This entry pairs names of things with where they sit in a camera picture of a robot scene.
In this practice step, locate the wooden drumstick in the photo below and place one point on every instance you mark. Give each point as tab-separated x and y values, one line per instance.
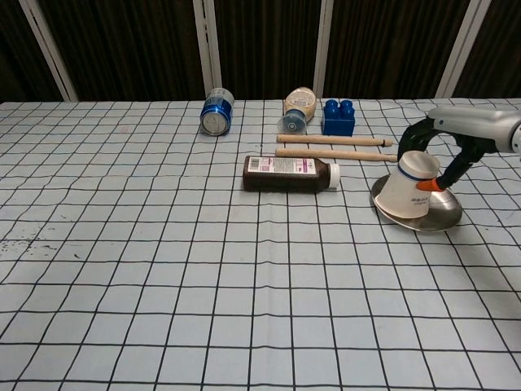
325	154
325	139

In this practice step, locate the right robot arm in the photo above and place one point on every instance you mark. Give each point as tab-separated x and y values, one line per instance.
517	138

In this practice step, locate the light blue checked tablecloth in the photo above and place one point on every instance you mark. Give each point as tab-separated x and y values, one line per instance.
163	244

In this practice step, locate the round steel plate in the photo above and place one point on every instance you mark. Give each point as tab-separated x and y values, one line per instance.
443	216

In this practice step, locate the white metal frame post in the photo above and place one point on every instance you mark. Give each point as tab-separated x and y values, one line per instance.
48	53
323	53
208	53
460	53

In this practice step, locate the blue toy building block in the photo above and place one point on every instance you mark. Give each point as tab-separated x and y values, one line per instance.
338	122

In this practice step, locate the brown bottle white cap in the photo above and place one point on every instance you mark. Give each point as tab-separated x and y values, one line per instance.
285	179

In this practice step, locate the white paper cup blue stripe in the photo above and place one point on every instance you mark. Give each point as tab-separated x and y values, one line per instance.
403	195

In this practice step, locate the dark pleated curtain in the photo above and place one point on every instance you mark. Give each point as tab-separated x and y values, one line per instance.
122	49

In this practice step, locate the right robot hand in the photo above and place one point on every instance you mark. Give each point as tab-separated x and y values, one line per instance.
472	124

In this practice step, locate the blue soda can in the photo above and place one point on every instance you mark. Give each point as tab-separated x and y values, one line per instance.
217	114

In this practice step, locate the mayonnaise squeeze bottle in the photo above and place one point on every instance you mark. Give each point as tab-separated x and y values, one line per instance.
301	104

